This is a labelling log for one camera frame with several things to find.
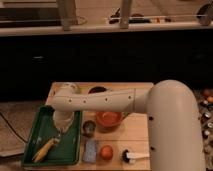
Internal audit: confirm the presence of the orange fruit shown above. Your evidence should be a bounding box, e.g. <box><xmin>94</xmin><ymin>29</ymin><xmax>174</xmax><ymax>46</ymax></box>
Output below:
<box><xmin>100</xmin><ymin>145</ymin><xmax>113</xmax><ymax>160</ymax></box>

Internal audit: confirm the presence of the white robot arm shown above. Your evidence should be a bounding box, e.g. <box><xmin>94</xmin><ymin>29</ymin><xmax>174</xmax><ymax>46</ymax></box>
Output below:
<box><xmin>51</xmin><ymin>80</ymin><xmax>206</xmax><ymax>171</ymax></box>

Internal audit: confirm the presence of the silver metal fork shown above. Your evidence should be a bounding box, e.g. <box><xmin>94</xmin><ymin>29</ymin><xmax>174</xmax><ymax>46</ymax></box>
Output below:
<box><xmin>53</xmin><ymin>133</ymin><xmax>63</xmax><ymax>144</ymax></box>

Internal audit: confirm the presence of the white handled dish brush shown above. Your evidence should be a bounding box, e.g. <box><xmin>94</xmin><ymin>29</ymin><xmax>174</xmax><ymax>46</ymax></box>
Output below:
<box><xmin>122</xmin><ymin>149</ymin><xmax>150</xmax><ymax>164</ymax></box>

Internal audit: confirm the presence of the wooden table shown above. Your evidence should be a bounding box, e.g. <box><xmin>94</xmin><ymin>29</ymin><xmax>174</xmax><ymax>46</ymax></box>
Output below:
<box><xmin>22</xmin><ymin>82</ymin><xmax>150</xmax><ymax>171</ymax></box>

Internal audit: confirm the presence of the small metal cup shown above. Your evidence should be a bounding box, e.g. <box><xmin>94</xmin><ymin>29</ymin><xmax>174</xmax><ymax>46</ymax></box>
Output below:
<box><xmin>83</xmin><ymin>120</ymin><xmax>96</xmax><ymax>137</ymax></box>

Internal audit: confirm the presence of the blue grey sponge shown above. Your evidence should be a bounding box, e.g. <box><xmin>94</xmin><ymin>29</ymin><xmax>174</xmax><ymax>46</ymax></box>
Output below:
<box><xmin>83</xmin><ymin>139</ymin><xmax>97</xmax><ymax>163</ymax></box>

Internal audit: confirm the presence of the black cable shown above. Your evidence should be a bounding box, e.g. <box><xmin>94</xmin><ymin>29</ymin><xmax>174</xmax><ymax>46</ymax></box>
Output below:
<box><xmin>0</xmin><ymin>112</ymin><xmax>28</xmax><ymax>144</ymax></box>

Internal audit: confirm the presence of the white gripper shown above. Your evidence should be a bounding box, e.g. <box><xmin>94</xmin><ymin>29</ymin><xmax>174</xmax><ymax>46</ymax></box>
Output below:
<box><xmin>53</xmin><ymin>111</ymin><xmax>74</xmax><ymax>133</ymax></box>

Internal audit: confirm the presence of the orange bowl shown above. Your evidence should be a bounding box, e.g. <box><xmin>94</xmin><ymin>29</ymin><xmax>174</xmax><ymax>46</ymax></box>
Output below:
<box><xmin>96</xmin><ymin>112</ymin><xmax>123</xmax><ymax>128</ymax></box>

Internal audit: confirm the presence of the dark brown bowl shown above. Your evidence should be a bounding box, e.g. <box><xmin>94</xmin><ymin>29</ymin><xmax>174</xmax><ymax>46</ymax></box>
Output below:
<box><xmin>88</xmin><ymin>86</ymin><xmax>107</xmax><ymax>94</ymax></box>

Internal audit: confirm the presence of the green plastic tray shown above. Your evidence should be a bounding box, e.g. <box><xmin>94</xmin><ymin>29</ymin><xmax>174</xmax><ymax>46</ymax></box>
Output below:
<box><xmin>21</xmin><ymin>104</ymin><xmax>84</xmax><ymax>167</ymax></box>

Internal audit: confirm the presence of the yellow corn cob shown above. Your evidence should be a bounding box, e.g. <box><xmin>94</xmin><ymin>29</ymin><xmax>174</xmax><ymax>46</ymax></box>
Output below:
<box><xmin>32</xmin><ymin>138</ymin><xmax>55</xmax><ymax>163</ymax></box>

